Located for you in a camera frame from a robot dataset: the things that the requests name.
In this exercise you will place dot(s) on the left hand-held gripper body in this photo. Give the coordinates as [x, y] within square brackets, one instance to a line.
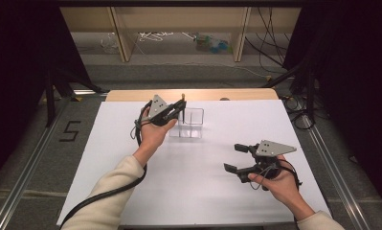
[158, 110]

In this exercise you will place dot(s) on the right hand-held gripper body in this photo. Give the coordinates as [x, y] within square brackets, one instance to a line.
[268, 155]

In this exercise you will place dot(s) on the thin paintbrush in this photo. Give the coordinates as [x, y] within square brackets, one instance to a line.
[183, 105]

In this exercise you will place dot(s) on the clear plastic organizer box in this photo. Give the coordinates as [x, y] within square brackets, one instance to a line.
[193, 123]

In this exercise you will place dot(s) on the person's left hand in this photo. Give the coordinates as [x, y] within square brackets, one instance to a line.
[153, 135]

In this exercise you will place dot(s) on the person's right hand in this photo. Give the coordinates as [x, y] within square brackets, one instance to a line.
[281, 188]

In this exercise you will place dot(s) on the wooden table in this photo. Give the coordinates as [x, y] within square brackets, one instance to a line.
[211, 95]

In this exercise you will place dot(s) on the white sheet table cover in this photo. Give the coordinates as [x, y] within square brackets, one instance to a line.
[195, 179]

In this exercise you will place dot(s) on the colourful plastic bag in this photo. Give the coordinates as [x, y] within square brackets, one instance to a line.
[212, 44]

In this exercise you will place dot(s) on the black metal stand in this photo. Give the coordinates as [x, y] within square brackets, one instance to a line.
[51, 96]
[306, 92]

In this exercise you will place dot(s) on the clear plastic bag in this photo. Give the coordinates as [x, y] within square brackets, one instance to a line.
[109, 43]

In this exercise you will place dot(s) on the wooden shelf unit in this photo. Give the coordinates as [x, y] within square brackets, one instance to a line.
[179, 19]

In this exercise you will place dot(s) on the dark curtain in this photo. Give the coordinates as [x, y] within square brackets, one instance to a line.
[16, 80]
[354, 96]

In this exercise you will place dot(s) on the metal floor rail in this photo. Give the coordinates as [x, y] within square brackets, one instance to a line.
[335, 172]
[26, 179]

